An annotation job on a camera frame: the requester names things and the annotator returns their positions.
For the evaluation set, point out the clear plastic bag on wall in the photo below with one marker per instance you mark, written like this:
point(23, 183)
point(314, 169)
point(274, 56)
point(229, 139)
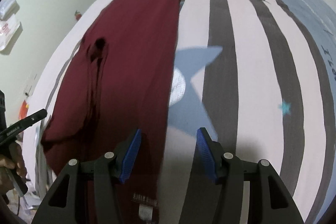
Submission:
point(8, 8)

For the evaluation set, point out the dark red garment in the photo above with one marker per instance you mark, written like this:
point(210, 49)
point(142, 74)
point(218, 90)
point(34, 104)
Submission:
point(119, 81)

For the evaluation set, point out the white tote bag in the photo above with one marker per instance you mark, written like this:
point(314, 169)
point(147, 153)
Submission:
point(8, 28)

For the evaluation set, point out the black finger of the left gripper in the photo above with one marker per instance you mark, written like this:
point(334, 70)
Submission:
point(28, 120)

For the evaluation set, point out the person's left hand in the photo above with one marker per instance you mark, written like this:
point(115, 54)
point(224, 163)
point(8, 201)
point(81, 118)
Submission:
point(14, 162)

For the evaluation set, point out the striped star bed sheet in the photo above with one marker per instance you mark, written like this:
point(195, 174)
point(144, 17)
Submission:
point(259, 75)

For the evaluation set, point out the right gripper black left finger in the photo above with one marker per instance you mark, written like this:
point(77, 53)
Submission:
point(85, 192)

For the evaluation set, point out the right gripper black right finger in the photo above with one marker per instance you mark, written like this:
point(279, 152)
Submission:
point(269, 199)

